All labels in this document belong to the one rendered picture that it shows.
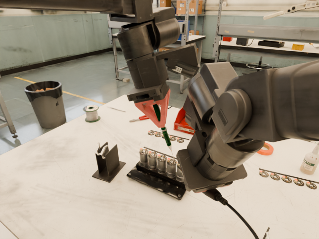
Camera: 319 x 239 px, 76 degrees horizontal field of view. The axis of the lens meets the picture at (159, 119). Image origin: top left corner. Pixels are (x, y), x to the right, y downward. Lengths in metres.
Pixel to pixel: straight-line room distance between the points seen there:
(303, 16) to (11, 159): 4.57
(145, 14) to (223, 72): 0.17
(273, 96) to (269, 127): 0.02
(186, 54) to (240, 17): 4.46
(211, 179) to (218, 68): 0.16
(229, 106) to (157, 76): 0.21
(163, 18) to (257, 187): 0.46
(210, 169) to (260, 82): 0.16
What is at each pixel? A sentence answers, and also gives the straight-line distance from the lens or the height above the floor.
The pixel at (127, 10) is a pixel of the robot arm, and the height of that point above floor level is 1.15.
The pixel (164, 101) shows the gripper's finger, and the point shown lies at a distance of 0.40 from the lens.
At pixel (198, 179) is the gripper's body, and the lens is 0.33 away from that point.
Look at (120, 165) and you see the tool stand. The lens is 0.62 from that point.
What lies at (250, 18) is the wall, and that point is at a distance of 4.78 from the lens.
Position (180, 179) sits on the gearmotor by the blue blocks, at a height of 0.78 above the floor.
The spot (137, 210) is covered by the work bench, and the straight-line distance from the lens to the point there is 0.51.
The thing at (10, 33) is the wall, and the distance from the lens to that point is 5.00.
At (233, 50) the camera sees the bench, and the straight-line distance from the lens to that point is 2.75.
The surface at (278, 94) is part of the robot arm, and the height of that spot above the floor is 1.10.
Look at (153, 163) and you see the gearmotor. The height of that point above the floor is 0.79.
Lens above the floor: 1.16
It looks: 29 degrees down
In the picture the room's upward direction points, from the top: straight up
